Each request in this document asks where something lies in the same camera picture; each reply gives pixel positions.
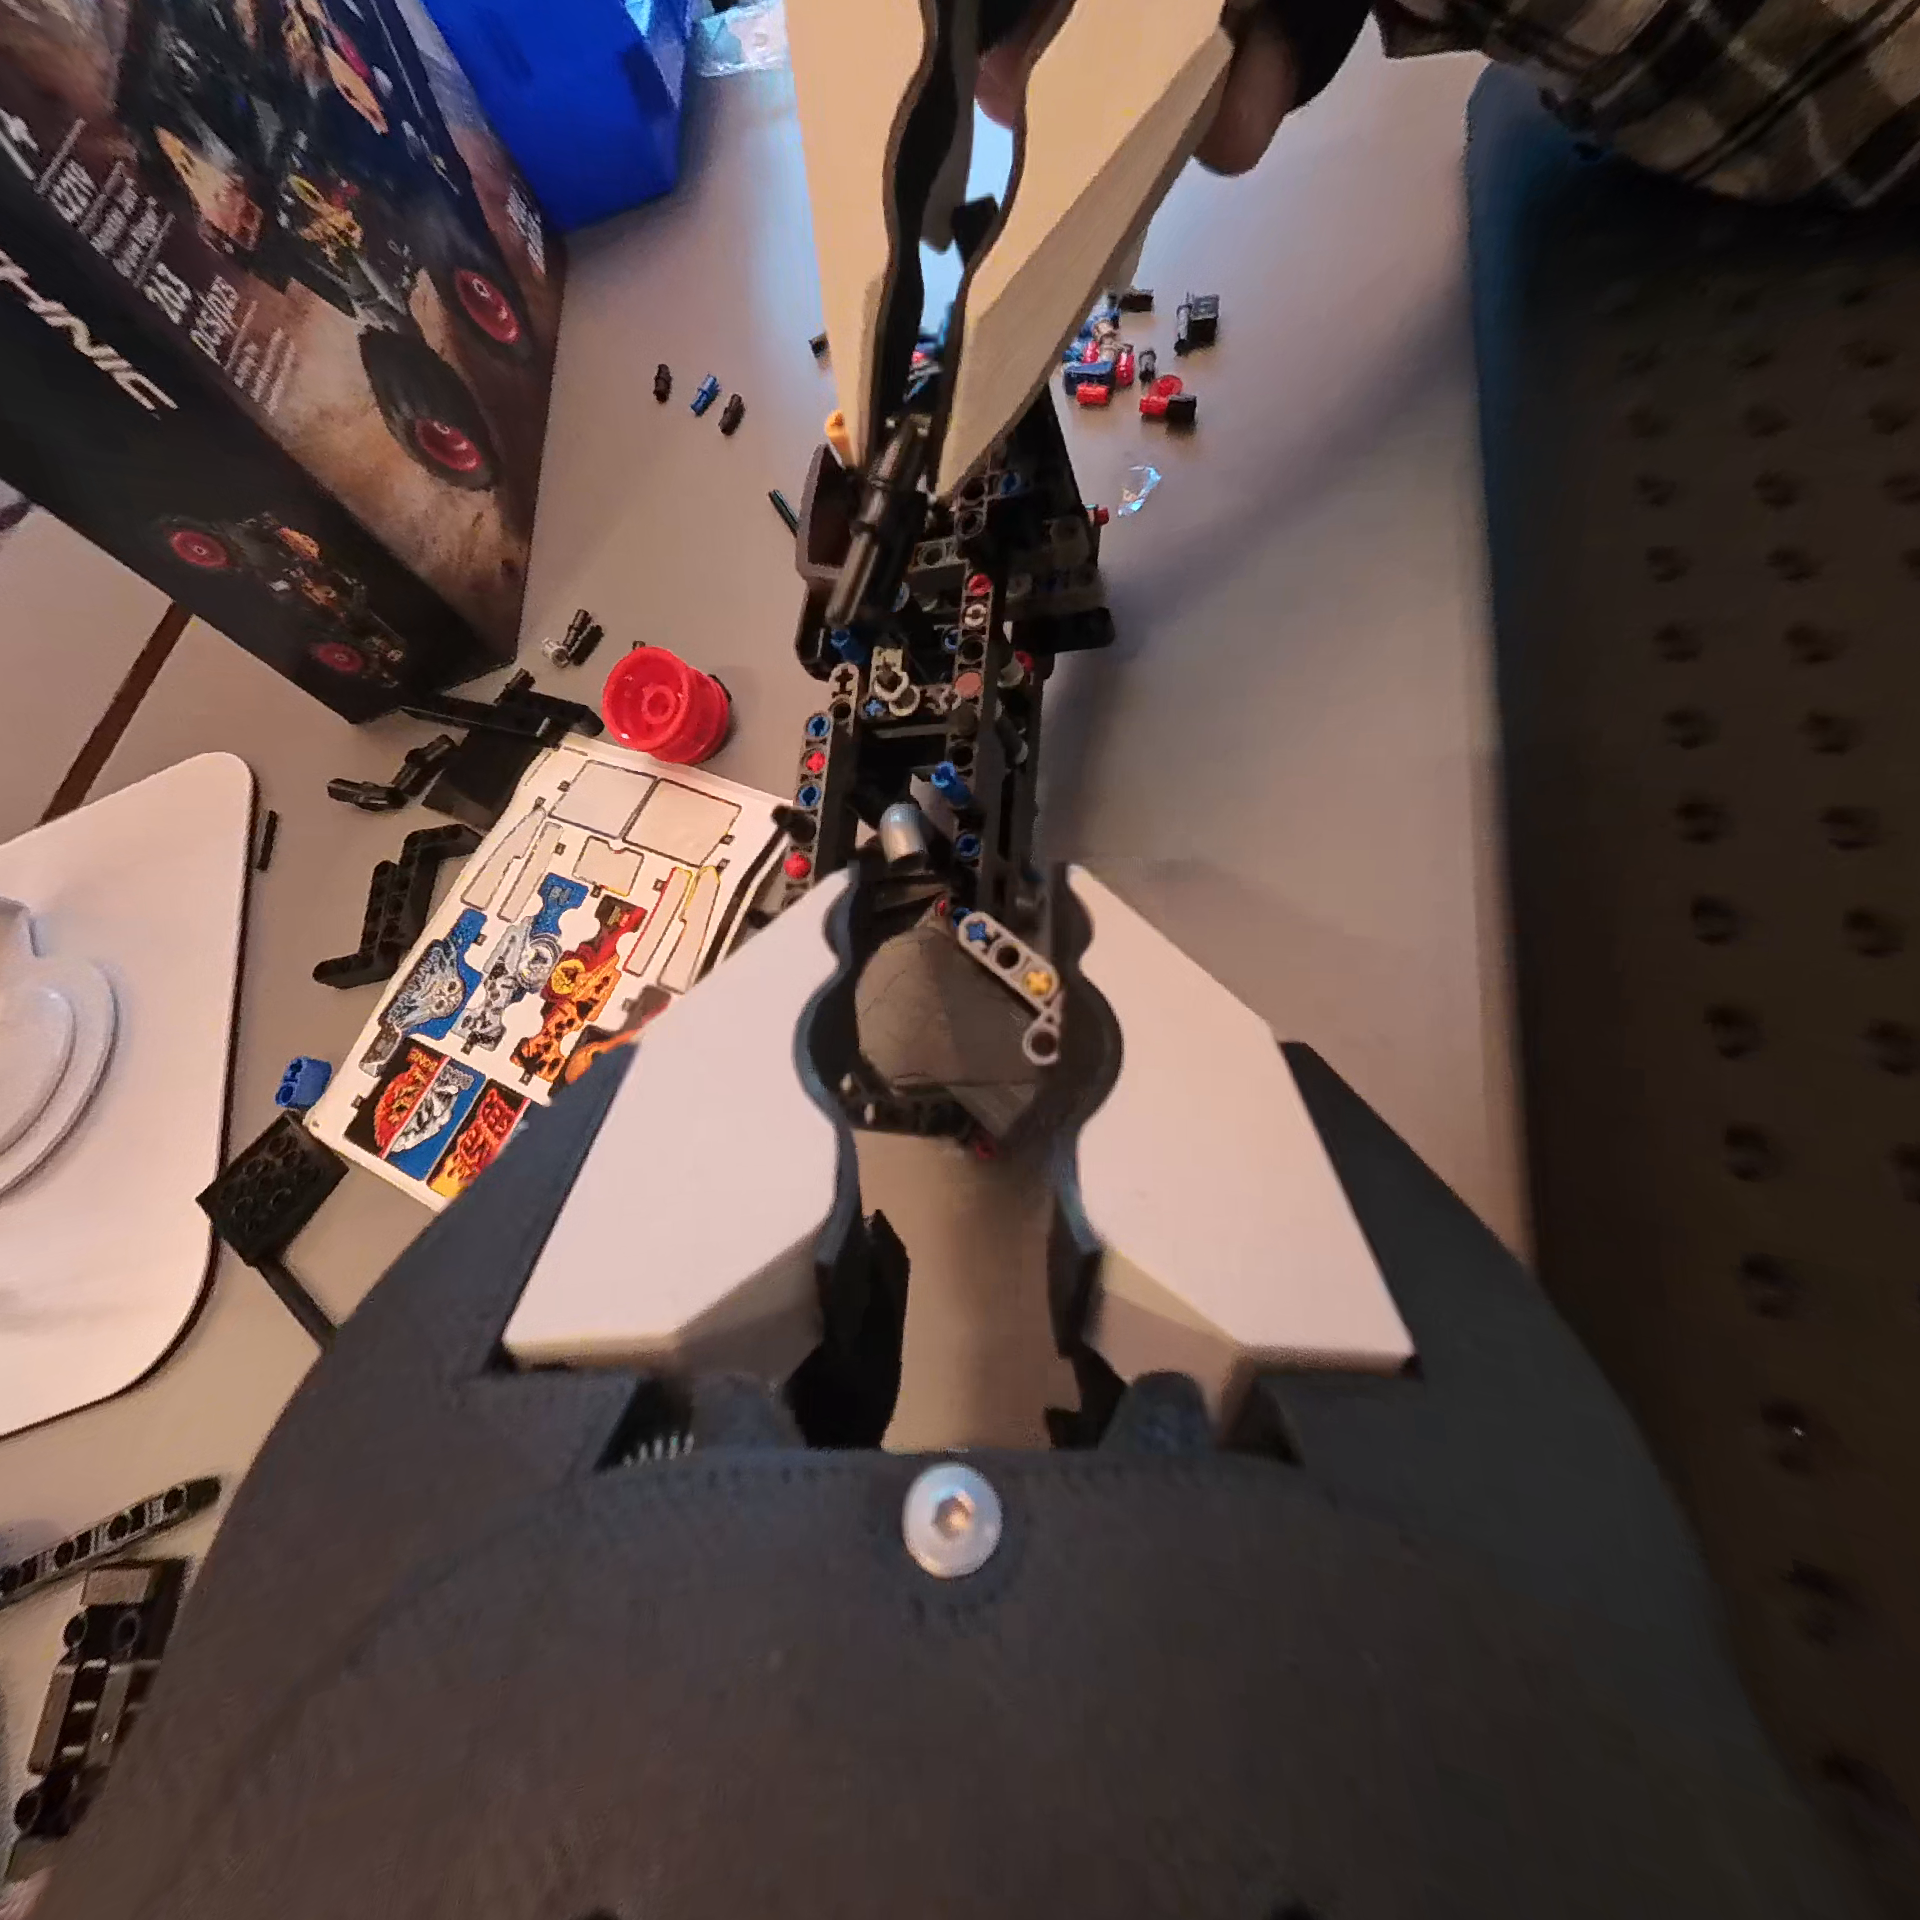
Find person's right hand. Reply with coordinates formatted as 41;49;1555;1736
1194;36;1302;179

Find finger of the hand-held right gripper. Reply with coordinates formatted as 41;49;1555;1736
779;0;988;452
930;0;1240;499

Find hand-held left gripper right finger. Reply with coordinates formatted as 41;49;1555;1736
1045;864;1422;1446

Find black long axle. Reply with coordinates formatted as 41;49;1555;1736
252;1249;342;1357

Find red toy wheel hub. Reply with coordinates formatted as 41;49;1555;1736
596;643;736;771

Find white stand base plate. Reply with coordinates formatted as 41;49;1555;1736
0;746;260;1446

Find black toy set box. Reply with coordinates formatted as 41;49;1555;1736
0;0;572;728

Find colourful sticker sheet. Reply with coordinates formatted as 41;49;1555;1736
300;734;815;1212

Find blue storage bin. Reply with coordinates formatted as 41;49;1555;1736
416;0;696;238

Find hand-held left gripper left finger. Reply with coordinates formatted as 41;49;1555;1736
498;864;912;1446

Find small dark pins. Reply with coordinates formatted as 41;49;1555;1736
646;357;752;440

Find white book stand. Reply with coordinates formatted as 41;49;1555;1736
0;889;122;1207

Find person's right forearm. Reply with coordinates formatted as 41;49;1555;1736
1367;0;1920;216

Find grey desk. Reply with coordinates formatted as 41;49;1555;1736
0;60;1536;1920

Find black toy connector piece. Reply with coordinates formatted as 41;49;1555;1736
323;728;462;816

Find black angled toy panel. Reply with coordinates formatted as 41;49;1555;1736
394;664;606;838

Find pile of small toy pins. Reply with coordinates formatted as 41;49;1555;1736
1053;283;1227;432

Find black perforated pad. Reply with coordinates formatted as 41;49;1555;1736
1463;64;1920;1920

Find toy car chassis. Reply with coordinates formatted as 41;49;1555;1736
745;395;1122;1161

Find black square grid plate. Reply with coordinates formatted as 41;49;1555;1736
192;1106;353;1266

